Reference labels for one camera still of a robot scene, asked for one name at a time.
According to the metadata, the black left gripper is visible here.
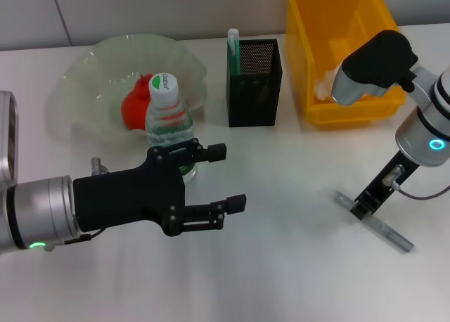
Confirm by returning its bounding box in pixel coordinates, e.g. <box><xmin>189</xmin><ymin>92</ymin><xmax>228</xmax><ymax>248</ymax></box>
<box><xmin>72</xmin><ymin>138</ymin><xmax>247</xmax><ymax>236</ymax></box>

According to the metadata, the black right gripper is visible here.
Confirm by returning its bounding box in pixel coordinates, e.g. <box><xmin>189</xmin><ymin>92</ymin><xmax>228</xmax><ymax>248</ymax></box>
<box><xmin>349</xmin><ymin>149</ymin><xmax>422</xmax><ymax>221</ymax></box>

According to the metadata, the silver glitter pen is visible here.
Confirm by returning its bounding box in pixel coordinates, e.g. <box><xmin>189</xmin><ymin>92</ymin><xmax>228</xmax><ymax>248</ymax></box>
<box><xmin>333</xmin><ymin>191</ymin><xmax>416</xmax><ymax>254</ymax></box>

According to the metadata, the clear green-label water bottle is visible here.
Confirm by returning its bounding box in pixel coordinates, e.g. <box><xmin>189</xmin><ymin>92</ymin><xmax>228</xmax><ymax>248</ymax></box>
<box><xmin>145</xmin><ymin>72</ymin><xmax>198</xmax><ymax>181</ymax></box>

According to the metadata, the orange toy fruit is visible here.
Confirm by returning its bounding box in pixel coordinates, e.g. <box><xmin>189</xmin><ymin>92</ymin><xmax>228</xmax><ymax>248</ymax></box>
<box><xmin>121</xmin><ymin>74</ymin><xmax>155</xmax><ymax>131</ymax></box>

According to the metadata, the mint green pen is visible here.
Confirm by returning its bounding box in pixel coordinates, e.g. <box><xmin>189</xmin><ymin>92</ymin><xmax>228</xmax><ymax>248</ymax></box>
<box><xmin>226</xmin><ymin>27</ymin><xmax>241</xmax><ymax>77</ymax></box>

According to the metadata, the white paper ball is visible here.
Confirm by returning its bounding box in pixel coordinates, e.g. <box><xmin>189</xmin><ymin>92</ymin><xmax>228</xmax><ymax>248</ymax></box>
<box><xmin>314</xmin><ymin>68</ymin><xmax>339</xmax><ymax>102</ymax></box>

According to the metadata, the black mesh pen holder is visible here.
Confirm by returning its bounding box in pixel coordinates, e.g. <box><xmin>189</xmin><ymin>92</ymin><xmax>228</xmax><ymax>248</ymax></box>
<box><xmin>226</xmin><ymin>39</ymin><xmax>284</xmax><ymax>129</ymax></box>

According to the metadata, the green glass fruit plate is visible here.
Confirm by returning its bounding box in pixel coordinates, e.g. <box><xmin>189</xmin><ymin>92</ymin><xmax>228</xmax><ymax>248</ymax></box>
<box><xmin>52</xmin><ymin>34</ymin><xmax>208</xmax><ymax>147</ymax></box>

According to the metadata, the yellow plastic bin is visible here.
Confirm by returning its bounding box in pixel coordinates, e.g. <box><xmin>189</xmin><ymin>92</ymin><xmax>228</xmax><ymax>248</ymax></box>
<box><xmin>284</xmin><ymin>0</ymin><xmax>413</xmax><ymax>131</ymax></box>

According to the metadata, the silver right cable connector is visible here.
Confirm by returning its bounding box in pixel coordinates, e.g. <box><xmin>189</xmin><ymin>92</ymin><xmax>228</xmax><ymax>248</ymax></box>
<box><xmin>384</xmin><ymin>164</ymin><xmax>406</xmax><ymax>188</ymax></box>

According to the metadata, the silver cable connector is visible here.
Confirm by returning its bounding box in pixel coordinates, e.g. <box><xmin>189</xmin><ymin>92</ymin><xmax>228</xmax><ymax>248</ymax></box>
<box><xmin>90</xmin><ymin>157</ymin><xmax>108</xmax><ymax>176</ymax></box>
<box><xmin>384</xmin><ymin>164</ymin><xmax>406</xmax><ymax>188</ymax></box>

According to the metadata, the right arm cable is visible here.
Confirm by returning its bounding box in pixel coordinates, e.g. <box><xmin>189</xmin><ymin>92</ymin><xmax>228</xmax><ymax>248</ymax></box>
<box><xmin>391</xmin><ymin>180</ymin><xmax>450</xmax><ymax>200</ymax></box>

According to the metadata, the silver left cable connector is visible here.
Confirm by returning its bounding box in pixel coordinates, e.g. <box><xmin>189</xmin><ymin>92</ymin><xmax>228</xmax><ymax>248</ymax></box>
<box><xmin>90</xmin><ymin>157</ymin><xmax>108</xmax><ymax>176</ymax></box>

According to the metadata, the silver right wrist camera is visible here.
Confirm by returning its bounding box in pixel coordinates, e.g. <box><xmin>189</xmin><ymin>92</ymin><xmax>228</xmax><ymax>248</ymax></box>
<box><xmin>331</xmin><ymin>30</ymin><xmax>420</xmax><ymax>108</ymax></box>

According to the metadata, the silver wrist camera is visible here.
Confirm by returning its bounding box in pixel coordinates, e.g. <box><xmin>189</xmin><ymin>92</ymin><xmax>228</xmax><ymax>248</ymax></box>
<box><xmin>331</xmin><ymin>30</ymin><xmax>420</xmax><ymax>108</ymax></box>
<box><xmin>0</xmin><ymin>91</ymin><xmax>19</xmax><ymax>188</ymax></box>

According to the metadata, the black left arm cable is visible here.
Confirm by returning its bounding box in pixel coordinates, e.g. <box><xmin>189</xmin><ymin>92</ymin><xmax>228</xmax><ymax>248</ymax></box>
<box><xmin>62</xmin><ymin>228</ymin><xmax>103</xmax><ymax>246</ymax></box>

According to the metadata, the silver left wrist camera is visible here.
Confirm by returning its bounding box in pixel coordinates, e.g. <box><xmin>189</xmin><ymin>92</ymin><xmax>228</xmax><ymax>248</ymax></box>
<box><xmin>0</xmin><ymin>91</ymin><xmax>19</xmax><ymax>188</ymax></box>

